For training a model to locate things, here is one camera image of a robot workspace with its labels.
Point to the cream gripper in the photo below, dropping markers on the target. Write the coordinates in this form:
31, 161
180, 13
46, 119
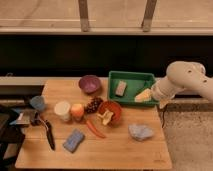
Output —
144, 96

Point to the grey eraser block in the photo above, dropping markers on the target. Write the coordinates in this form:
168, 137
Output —
121, 88

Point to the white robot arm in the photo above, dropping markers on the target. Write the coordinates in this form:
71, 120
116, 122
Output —
180, 76

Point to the red bowl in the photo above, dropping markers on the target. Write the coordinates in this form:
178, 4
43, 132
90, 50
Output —
113, 107

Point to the purple bowl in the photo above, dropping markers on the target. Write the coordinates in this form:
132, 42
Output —
89, 84

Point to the green plastic tray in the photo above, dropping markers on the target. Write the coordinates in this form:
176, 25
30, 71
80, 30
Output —
136, 82

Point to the crumpled blue grey cloth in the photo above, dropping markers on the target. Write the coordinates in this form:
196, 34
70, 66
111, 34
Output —
140, 132

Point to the banana peel toy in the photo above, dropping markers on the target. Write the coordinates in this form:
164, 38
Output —
106, 117

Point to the dark grape bunch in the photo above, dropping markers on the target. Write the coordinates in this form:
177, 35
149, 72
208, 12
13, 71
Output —
93, 105

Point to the orange carrot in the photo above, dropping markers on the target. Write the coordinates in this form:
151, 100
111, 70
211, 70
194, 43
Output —
93, 129

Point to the red yellow apple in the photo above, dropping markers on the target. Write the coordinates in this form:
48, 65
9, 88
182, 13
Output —
77, 111

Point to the blue sponge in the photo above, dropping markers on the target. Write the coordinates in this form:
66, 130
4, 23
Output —
73, 141

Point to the white cup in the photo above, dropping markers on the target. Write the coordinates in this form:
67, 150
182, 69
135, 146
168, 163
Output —
62, 109

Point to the blue cup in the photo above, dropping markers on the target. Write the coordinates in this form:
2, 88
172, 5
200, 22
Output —
38, 103

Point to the black device at left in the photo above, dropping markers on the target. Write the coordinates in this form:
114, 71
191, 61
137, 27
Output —
10, 134

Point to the black handled knife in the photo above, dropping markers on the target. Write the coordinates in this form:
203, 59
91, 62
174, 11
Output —
49, 134

